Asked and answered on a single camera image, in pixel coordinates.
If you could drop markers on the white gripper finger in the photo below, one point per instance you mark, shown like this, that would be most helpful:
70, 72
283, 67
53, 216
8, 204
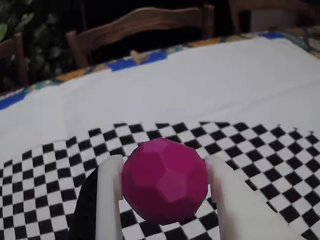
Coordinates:
240, 212

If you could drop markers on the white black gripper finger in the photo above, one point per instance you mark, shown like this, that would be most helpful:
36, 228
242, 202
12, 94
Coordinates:
108, 200

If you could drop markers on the pink faceted ball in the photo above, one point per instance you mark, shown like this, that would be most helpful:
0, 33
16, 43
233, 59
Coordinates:
165, 180

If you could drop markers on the black white checkered mat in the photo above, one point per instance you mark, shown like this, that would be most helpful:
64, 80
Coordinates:
175, 95

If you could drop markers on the blue tape strip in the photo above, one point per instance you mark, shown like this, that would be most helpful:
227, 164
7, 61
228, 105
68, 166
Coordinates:
120, 65
10, 101
275, 35

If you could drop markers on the small tan wooden piece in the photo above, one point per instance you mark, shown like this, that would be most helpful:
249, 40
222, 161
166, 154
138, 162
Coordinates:
138, 57

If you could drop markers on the green leafy plant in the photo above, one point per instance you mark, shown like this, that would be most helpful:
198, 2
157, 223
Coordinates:
42, 37

